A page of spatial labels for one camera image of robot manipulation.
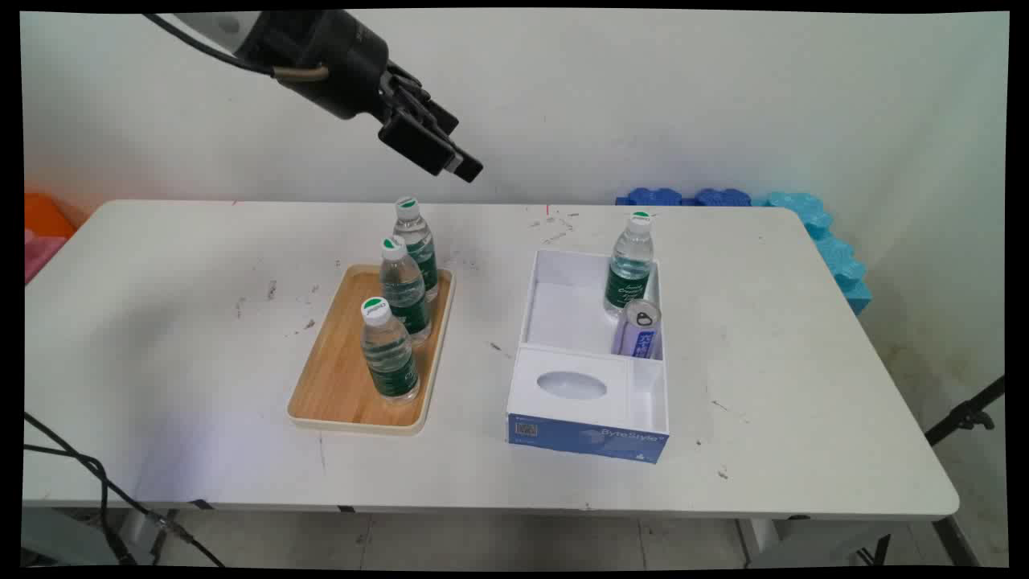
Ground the pink foam block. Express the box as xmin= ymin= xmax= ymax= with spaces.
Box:
xmin=24 ymin=229 xmax=68 ymax=285

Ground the grey table leg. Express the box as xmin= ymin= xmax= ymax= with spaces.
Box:
xmin=119 ymin=508 xmax=181 ymax=565

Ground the cyan foam mat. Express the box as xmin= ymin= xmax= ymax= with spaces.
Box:
xmin=752 ymin=191 xmax=873 ymax=315

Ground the white blue cardboard box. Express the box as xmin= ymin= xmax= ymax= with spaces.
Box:
xmin=506 ymin=248 xmax=670 ymax=465

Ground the wooden bamboo tray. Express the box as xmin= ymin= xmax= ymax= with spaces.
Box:
xmin=287 ymin=265 xmax=457 ymax=437

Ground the black cable near floor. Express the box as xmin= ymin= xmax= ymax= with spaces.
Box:
xmin=23 ymin=413 xmax=228 ymax=569

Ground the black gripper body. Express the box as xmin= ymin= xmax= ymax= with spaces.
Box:
xmin=269 ymin=10 xmax=420 ymax=121

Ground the orange foam block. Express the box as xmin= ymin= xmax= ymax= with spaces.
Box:
xmin=24 ymin=193 xmax=78 ymax=240

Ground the green label water bottle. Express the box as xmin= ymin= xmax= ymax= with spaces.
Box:
xmin=604 ymin=211 xmax=655 ymax=319
xmin=359 ymin=297 xmax=422 ymax=405
xmin=392 ymin=196 xmax=441 ymax=303
xmin=379 ymin=236 xmax=433 ymax=347

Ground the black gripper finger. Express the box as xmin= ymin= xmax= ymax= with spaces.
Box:
xmin=389 ymin=66 xmax=485 ymax=184
xmin=378 ymin=109 xmax=457 ymax=177

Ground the black tripod stand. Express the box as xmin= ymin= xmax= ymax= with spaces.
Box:
xmin=924 ymin=376 xmax=1006 ymax=448

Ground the silver blue drink can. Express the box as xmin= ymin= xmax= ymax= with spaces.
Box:
xmin=611 ymin=299 xmax=664 ymax=361

